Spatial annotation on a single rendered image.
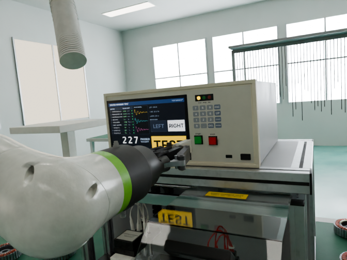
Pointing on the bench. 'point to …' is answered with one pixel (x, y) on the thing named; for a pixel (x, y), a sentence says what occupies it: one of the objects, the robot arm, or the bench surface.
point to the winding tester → (219, 119)
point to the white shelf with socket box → (69, 149)
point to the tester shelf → (303, 166)
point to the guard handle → (196, 250)
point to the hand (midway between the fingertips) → (183, 148)
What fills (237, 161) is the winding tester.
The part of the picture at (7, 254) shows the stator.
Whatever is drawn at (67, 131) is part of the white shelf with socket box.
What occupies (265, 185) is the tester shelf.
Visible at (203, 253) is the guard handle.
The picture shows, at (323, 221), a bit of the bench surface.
